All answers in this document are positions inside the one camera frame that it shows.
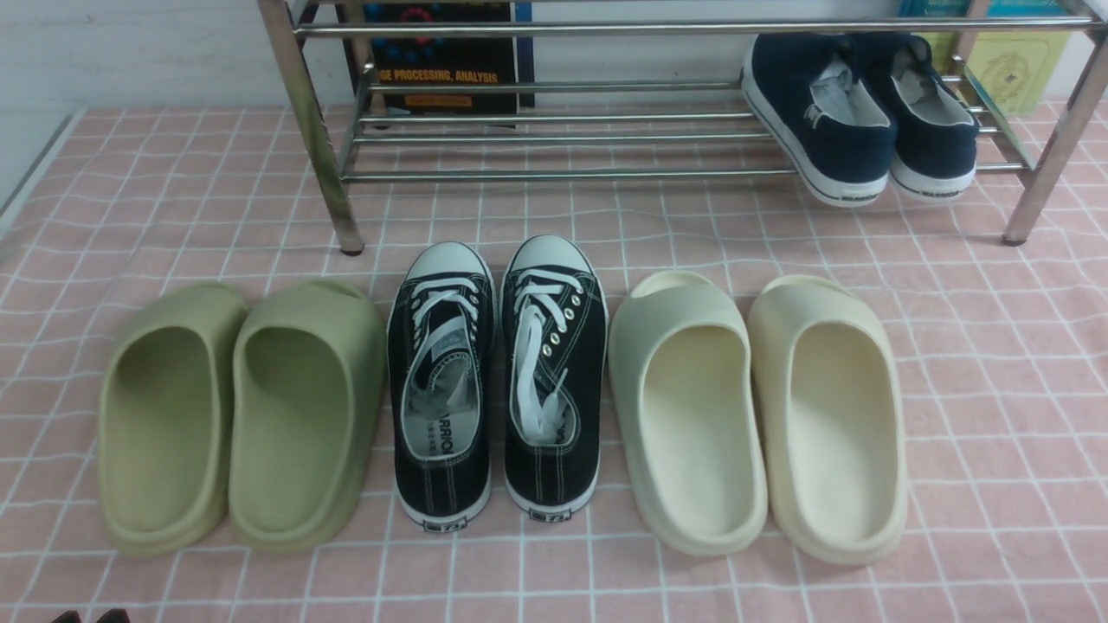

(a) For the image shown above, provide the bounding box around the black canvas sneaker right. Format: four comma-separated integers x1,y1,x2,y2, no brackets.
501,235,609,523

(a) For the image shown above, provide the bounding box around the navy canvas shoe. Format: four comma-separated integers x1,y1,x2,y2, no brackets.
740,33,897,208
852,32,979,202

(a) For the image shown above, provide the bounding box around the green slipper right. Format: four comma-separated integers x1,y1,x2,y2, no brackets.
229,279,387,552

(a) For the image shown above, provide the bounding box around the green slipper left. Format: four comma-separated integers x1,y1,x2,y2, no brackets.
96,280,248,556

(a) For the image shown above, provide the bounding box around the green slipper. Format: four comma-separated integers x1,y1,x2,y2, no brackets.
229,279,387,552
96,280,248,556

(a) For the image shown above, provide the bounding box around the metal shoe rack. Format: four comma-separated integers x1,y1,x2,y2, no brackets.
258,1,1105,257

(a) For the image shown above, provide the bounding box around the black image processing book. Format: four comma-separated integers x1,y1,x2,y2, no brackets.
363,1,537,115

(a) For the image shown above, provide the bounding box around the cream slipper right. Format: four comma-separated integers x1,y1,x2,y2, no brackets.
747,273,909,565

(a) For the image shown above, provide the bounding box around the black canvas sneaker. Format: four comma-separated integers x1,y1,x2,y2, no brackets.
387,241,499,533
501,235,609,523

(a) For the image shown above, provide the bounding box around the pink checkered tablecloth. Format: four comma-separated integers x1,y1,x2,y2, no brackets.
1,109,1105,622

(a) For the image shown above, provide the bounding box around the cream slipper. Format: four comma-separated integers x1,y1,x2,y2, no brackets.
747,273,909,565
607,270,768,556

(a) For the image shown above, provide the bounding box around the black canvas sneaker left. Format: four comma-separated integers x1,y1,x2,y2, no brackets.
387,241,499,533

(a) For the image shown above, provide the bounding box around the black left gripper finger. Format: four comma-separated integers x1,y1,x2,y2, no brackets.
95,607,131,623
52,611,82,623

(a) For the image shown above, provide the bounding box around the cream slipper left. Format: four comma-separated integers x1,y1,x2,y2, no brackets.
607,270,768,556

